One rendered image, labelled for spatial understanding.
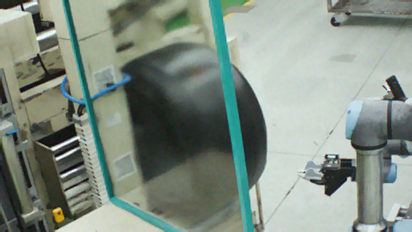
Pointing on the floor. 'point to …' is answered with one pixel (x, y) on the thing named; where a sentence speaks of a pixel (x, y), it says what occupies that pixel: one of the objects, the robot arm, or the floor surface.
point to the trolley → (368, 8)
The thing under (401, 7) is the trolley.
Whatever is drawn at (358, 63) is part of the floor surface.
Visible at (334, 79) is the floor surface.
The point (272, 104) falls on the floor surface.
